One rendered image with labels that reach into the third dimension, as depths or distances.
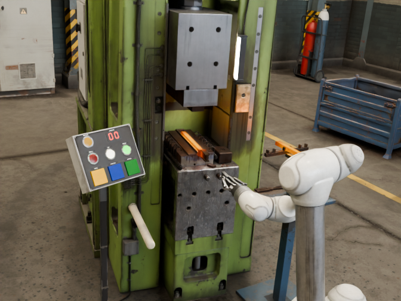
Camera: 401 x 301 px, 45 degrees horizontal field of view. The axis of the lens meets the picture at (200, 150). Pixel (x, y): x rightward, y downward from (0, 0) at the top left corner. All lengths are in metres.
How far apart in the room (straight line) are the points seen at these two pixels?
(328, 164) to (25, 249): 2.63
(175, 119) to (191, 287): 1.08
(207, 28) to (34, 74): 5.43
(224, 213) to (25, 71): 5.34
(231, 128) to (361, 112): 3.47
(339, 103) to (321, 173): 4.83
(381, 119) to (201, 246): 3.62
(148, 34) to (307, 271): 1.51
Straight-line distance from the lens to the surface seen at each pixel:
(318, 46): 9.82
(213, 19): 2.61
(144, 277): 3.24
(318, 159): 1.64
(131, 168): 2.50
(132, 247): 3.03
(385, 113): 6.08
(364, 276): 3.75
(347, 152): 1.73
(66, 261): 3.62
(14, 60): 7.71
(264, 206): 2.14
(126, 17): 2.62
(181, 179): 2.73
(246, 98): 2.92
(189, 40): 2.58
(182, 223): 2.86
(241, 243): 3.38
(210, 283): 3.19
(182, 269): 3.05
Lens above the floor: 1.99
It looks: 21 degrees down
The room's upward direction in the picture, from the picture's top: 4 degrees clockwise
